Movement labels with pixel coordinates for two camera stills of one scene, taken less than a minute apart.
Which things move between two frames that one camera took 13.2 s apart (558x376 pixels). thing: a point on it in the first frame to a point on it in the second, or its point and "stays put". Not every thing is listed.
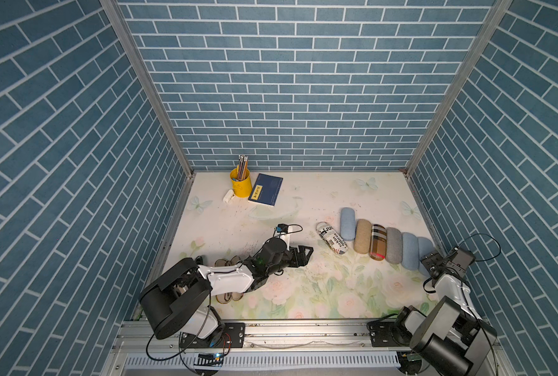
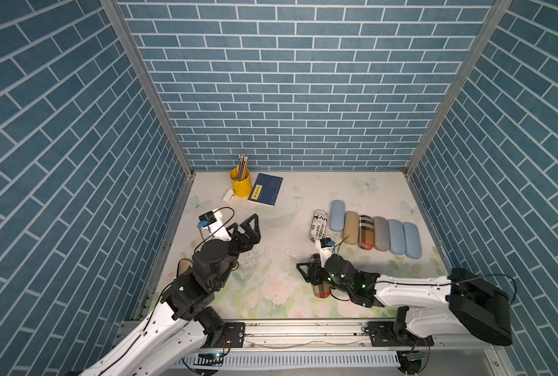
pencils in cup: [242, 167] stays put
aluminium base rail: [269, 349] stays put
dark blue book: [266, 189] stays put
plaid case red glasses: [378, 242] to [366, 232]
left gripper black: [301, 262] to [254, 237]
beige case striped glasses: [331, 237] to [318, 225]
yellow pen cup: [240, 188] stays put
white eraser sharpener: [229, 196] stays put
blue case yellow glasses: [410, 251] to [396, 236]
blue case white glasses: [425, 247] to [412, 240]
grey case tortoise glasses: [393, 247] to [381, 230]
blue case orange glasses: [347, 224] to [337, 215]
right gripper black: [430, 259] to [313, 269]
